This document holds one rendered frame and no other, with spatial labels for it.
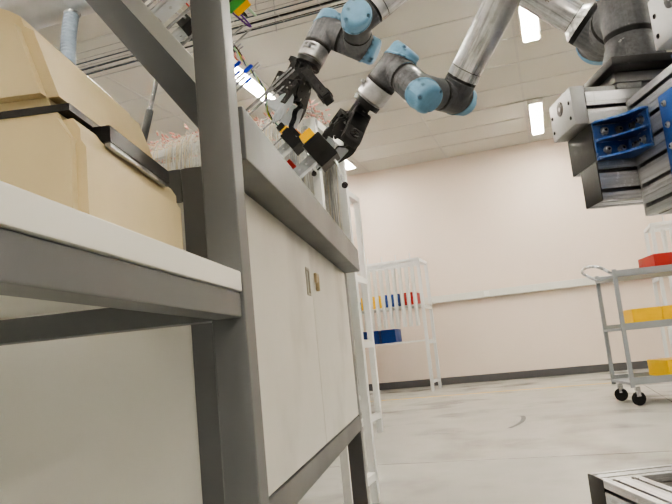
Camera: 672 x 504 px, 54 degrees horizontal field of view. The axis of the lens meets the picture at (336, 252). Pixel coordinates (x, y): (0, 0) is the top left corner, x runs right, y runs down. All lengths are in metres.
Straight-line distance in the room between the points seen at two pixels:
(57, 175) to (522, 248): 9.39
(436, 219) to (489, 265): 1.03
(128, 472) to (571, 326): 9.05
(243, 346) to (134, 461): 0.21
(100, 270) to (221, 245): 0.29
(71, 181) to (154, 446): 0.40
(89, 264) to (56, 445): 0.47
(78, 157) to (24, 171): 0.03
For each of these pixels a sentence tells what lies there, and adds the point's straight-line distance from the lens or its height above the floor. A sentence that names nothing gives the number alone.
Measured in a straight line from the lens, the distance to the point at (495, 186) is 9.93.
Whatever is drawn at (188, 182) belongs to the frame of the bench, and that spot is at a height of 0.78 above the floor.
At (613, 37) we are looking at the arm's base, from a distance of 1.78.
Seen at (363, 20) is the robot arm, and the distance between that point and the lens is 1.69.
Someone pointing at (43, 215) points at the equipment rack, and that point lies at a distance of 0.35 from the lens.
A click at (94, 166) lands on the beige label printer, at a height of 0.71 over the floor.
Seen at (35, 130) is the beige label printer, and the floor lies 0.73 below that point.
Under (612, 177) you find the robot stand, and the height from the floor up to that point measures 0.90.
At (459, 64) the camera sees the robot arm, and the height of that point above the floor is 1.21.
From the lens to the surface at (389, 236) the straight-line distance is 10.06.
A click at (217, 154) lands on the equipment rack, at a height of 0.78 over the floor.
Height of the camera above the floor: 0.57
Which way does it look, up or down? 9 degrees up
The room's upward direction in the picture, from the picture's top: 6 degrees counter-clockwise
